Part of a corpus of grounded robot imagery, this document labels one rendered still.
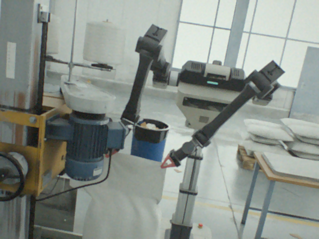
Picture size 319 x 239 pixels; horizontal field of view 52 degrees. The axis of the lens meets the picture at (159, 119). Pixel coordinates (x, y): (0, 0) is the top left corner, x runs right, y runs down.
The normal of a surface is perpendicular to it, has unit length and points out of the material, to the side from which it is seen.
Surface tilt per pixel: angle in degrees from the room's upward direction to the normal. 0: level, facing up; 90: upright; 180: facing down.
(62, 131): 90
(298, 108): 90
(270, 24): 90
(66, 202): 90
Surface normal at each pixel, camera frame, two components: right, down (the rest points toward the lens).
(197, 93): 0.06, -0.59
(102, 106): 0.62, 0.29
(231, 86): -0.17, 0.79
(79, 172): 0.04, 0.27
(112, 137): 0.32, 0.28
